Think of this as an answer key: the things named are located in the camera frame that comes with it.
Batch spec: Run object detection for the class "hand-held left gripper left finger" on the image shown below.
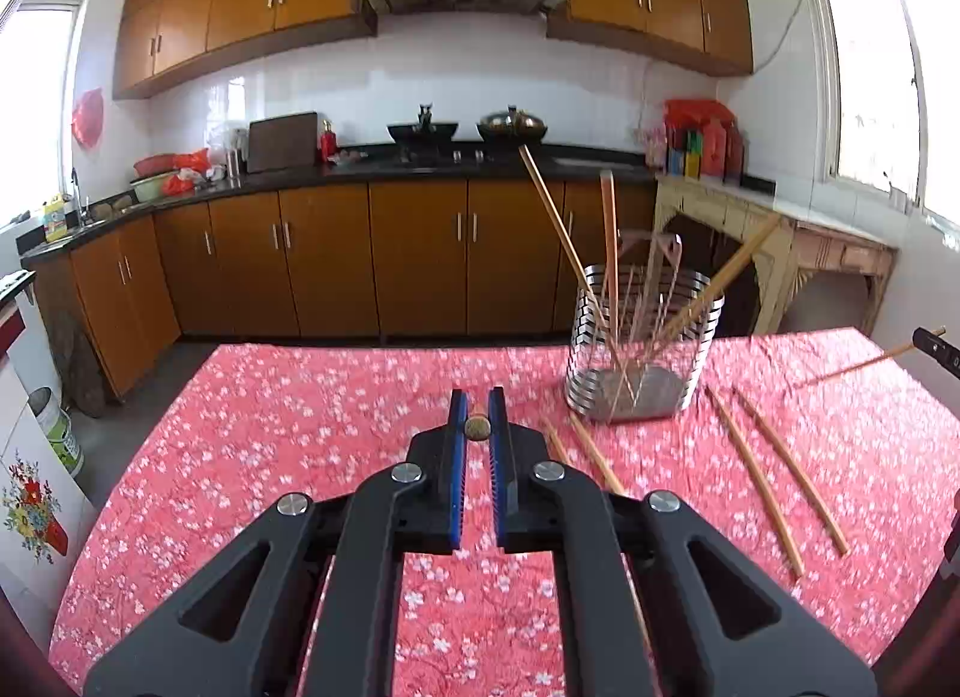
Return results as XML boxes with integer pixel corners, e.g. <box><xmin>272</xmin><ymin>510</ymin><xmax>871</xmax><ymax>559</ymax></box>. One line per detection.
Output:
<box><xmin>82</xmin><ymin>388</ymin><xmax>470</xmax><ymax>697</ymax></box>

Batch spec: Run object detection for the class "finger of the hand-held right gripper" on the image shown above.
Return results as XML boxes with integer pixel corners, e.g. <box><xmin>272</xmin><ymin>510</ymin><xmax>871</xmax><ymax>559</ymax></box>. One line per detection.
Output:
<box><xmin>913</xmin><ymin>326</ymin><xmax>960</xmax><ymax>378</ymax></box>

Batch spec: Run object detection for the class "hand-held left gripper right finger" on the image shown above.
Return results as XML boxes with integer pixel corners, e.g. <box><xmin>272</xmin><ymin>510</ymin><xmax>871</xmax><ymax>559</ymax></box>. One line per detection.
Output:
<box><xmin>487</xmin><ymin>386</ymin><xmax>878</xmax><ymax>697</ymax></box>

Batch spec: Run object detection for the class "metal wire utensil holder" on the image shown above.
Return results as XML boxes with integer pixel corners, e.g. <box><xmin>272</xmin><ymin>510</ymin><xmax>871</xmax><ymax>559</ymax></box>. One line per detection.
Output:
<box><xmin>564</xmin><ymin>232</ymin><xmax>727</xmax><ymax>424</ymax></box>

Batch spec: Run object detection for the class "red floral tablecloth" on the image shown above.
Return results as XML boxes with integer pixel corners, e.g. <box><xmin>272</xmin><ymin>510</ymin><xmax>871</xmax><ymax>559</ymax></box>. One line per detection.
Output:
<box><xmin>49</xmin><ymin>326</ymin><xmax>960</xmax><ymax>697</ymax></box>

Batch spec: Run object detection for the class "cream wooden side table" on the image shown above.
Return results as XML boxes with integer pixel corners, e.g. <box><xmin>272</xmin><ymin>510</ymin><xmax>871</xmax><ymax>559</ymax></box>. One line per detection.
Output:
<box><xmin>651</xmin><ymin>172</ymin><xmax>897</xmax><ymax>338</ymax></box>

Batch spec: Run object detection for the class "wooden base cabinets black counter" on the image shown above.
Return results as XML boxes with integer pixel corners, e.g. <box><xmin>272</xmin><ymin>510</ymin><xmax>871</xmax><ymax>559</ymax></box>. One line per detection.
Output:
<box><xmin>19</xmin><ymin>142</ymin><xmax>661</xmax><ymax>405</ymax></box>

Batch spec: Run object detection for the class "black gas stove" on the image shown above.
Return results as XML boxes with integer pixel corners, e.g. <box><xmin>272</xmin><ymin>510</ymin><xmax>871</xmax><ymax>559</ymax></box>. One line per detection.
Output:
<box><xmin>375</xmin><ymin>146</ymin><xmax>556</xmax><ymax>167</ymax></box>

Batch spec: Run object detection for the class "tall red bottle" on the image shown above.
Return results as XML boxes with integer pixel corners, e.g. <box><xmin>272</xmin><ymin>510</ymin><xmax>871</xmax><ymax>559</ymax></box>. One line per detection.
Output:
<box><xmin>701</xmin><ymin>119</ymin><xmax>727</xmax><ymax>181</ymax></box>

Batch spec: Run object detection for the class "black wok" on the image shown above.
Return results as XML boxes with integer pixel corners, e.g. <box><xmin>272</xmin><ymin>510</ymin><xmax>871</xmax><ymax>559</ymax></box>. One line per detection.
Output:
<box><xmin>386</xmin><ymin>101</ymin><xmax>458</xmax><ymax>143</ymax></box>

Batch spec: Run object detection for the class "wok with metal lid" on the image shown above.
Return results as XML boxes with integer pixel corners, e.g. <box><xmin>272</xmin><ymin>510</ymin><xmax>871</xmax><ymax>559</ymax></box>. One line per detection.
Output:
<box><xmin>476</xmin><ymin>106</ymin><xmax>548</xmax><ymax>143</ymax></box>

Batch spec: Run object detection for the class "dark cutting board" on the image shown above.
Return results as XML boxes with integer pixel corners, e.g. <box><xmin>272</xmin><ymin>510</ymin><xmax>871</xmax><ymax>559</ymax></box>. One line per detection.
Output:
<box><xmin>246</xmin><ymin>112</ymin><xmax>320</xmax><ymax>175</ymax></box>

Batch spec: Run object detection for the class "white plastic bag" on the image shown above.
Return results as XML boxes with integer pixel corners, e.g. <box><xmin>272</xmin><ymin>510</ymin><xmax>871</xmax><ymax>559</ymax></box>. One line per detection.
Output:
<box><xmin>206</xmin><ymin>119</ymin><xmax>248</xmax><ymax>154</ymax></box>

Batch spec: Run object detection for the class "red plastic bag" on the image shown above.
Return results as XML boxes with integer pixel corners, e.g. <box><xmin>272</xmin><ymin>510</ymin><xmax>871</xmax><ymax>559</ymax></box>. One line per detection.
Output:
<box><xmin>161</xmin><ymin>149</ymin><xmax>211</xmax><ymax>196</ymax></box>

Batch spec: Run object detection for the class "brown sack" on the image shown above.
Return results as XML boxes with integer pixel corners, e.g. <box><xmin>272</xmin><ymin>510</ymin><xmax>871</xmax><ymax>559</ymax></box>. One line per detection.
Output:
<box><xmin>45</xmin><ymin>326</ymin><xmax>110</xmax><ymax>419</ymax></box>

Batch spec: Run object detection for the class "green plastic basin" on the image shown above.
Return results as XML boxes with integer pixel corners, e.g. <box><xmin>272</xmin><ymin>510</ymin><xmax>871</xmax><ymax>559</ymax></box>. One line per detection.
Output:
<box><xmin>129</xmin><ymin>172</ymin><xmax>181</xmax><ymax>203</ymax></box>

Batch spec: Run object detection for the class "white plastic bucket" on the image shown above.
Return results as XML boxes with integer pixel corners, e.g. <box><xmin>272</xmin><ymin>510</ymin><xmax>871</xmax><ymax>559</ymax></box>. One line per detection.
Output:
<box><xmin>28</xmin><ymin>386</ymin><xmax>85</xmax><ymax>477</ymax></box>

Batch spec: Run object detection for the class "tiled counter with flower decal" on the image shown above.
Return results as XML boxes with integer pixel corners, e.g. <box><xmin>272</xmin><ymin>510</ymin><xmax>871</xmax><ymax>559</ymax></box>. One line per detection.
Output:
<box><xmin>0</xmin><ymin>269</ymin><xmax>98</xmax><ymax>593</ymax></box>

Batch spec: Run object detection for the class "sliding window with white frame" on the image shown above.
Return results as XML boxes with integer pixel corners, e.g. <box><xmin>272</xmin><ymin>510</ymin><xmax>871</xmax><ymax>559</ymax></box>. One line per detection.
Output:
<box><xmin>799</xmin><ymin>0</ymin><xmax>960</xmax><ymax>248</ymax></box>

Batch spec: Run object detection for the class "white wall cable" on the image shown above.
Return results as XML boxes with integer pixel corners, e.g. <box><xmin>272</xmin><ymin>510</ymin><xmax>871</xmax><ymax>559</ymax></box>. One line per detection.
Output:
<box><xmin>637</xmin><ymin>0</ymin><xmax>811</xmax><ymax>147</ymax></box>

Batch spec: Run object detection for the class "red bag hanging on wall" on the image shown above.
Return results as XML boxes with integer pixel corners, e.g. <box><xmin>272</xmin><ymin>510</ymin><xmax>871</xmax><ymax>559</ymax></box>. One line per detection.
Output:
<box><xmin>71</xmin><ymin>88</ymin><xmax>104</xmax><ymax>151</ymax></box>

